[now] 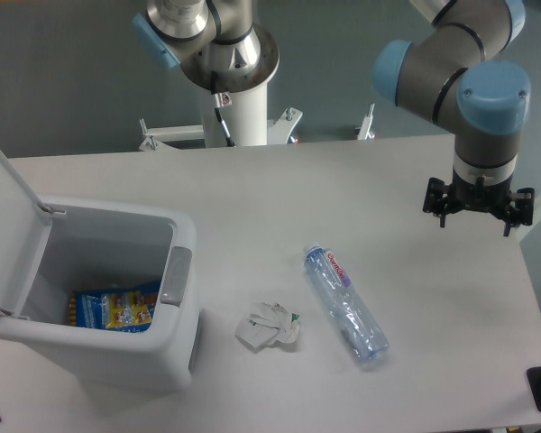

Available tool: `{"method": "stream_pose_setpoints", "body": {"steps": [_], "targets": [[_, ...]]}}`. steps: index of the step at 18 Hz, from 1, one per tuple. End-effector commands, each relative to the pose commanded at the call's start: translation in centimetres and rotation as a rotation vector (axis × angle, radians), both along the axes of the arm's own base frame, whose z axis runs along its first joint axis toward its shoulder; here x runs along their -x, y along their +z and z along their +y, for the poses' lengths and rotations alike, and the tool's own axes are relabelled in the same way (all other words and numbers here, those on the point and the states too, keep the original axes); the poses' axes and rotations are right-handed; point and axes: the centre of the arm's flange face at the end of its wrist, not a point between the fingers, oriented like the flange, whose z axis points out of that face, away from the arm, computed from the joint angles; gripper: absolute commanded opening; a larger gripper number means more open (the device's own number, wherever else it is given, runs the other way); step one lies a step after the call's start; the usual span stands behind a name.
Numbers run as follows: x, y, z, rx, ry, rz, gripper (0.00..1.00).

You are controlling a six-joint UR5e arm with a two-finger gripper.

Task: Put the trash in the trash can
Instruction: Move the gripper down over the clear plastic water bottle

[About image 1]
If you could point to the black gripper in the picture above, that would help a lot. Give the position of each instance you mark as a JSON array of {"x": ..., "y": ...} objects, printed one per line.
[{"x": 515, "y": 209}]

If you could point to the clear plastic water bottle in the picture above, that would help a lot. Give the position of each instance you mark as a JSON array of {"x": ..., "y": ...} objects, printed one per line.
[{"x": 359, "y": 329}]

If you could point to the white paper carton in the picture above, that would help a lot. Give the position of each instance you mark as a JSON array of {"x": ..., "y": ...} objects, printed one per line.
[{"x": 266, "y": 325}]

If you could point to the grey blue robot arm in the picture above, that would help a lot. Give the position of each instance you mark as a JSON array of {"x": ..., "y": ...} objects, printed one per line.
[{"x": 452, "y": 79}]

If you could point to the white open trash can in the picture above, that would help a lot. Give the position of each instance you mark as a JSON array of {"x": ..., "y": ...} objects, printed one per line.
[{"x": 52, "y": 246}]

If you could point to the blue yellow snack wrapper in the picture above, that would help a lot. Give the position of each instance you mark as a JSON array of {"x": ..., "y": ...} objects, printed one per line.
[{"x": 128, "y": 310}]

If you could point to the white pedestal base frame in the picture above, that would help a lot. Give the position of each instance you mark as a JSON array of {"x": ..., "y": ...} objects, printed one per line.
[{"x": 280, "y": 131}]

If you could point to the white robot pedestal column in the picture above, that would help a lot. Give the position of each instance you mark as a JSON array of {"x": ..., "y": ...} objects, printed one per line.
[{"x": 245, "y": 118}]

